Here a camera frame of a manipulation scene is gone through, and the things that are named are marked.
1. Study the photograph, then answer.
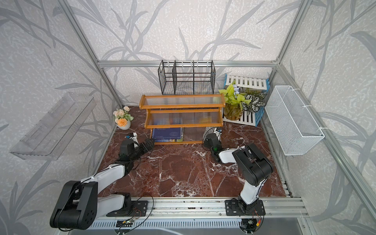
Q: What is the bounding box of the grey striped cloth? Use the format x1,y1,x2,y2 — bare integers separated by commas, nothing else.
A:
203,127,219,139

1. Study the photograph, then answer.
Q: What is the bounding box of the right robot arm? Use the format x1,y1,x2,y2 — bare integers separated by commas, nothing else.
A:
203,133,273,216

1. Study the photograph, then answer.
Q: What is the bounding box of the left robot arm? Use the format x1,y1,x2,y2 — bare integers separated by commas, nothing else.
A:
50,139,155,232

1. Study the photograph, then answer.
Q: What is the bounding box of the orange wooden bookshelf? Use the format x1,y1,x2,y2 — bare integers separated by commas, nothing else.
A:
139,94,225,145

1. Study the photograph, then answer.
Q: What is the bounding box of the flower pot with orange flowers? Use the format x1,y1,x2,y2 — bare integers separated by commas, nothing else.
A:
113,106,134,130

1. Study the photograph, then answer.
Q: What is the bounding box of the green potted plant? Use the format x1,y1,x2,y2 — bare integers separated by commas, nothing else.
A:
219,81,251,120

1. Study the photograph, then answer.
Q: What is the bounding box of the spotted leaf plant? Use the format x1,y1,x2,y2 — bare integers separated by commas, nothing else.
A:
242,89,267,114

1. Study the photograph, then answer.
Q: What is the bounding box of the white and blue slatted crate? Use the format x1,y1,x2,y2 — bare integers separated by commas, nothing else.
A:
221,74,270,126

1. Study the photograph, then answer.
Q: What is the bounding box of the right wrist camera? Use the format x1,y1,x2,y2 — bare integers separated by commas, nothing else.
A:
214,128,222,140

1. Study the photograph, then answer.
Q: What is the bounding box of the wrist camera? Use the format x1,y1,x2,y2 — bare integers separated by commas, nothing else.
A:
125,132,138,144
214,128,222,140

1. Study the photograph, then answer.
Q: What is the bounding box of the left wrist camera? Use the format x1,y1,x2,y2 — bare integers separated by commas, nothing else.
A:
125,132,138,144

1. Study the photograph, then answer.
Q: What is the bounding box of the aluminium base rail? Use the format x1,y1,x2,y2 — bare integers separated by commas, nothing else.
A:
61,196,309,220

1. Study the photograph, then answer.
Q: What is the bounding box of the black wire file rack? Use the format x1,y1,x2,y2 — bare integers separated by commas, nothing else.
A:
158,61,216,95

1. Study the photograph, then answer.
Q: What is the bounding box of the white wire basket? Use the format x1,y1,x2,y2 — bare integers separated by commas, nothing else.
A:
265,85,325,156

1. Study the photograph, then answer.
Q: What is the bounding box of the clear acrylic wall shelf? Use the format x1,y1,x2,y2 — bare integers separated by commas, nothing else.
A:
10,92,96,161

